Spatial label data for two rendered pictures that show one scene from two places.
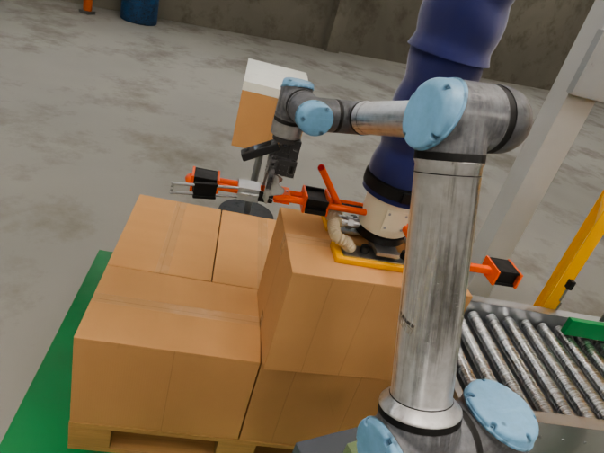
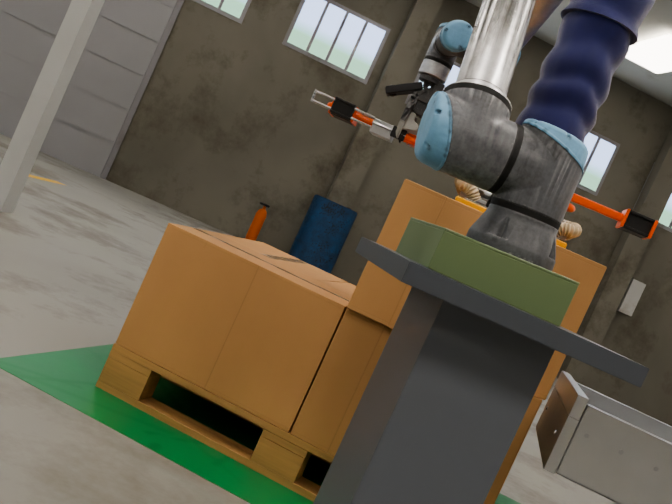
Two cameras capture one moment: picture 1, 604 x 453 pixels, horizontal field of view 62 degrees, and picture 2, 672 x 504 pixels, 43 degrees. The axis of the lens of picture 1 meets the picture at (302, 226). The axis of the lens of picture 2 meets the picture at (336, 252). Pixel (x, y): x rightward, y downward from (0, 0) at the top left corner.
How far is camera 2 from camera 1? 1.67 m
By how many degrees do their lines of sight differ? 35
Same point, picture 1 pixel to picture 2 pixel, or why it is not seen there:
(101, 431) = (140, 369)
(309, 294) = (418, 211)
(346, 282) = (459, 206)
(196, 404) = (257, 355)
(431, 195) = not seen: outside the picture
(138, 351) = (223, 257)
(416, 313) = (482, 15)
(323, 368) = not seen: hidden behind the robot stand
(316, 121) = (458, 35)
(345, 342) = not seen: hidden behind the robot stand
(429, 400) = (479, 71)
